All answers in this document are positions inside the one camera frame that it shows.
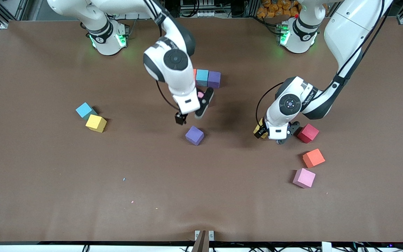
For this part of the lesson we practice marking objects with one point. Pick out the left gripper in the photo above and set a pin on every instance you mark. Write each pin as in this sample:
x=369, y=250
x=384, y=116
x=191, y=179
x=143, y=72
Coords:
x=261, y=130

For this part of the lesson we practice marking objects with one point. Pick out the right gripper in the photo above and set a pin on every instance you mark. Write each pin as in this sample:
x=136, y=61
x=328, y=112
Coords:
x=180, y=118

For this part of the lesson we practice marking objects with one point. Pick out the yellow foam cube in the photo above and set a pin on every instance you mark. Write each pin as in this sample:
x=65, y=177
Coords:
x=256, y=132
x=95, y=122

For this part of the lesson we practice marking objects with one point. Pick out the teal foam cube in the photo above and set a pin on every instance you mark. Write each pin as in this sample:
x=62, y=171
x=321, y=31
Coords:
x=202, y=77

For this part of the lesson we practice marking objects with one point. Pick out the purple foam cube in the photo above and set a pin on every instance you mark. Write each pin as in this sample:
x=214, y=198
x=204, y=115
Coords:
x=194, y=135
x=214, y=79

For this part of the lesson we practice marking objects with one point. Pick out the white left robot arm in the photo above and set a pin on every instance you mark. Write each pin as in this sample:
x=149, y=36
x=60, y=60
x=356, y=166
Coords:
x=345, y=31

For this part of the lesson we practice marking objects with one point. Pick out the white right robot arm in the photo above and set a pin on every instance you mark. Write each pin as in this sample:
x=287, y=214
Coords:
x=177, y=80

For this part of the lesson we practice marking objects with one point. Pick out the red foam cube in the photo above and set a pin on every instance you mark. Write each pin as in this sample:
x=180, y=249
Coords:
x=309, y=133

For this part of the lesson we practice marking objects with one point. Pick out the white power strip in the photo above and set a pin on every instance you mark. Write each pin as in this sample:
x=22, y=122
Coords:
x=205, y=14

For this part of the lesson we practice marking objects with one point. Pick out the sky blue foam cube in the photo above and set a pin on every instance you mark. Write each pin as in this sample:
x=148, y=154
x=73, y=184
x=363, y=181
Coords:
x=83, y=110

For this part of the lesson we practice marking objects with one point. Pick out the white tag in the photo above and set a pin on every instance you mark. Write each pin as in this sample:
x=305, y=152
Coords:
x=326, y=247

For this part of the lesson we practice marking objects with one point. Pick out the pile of orange balls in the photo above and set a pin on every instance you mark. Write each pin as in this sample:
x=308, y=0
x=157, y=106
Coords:
x=278, y=7

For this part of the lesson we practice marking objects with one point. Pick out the metal table clamp bracket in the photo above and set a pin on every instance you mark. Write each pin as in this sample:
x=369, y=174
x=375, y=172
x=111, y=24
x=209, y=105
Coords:
x=204, y=241

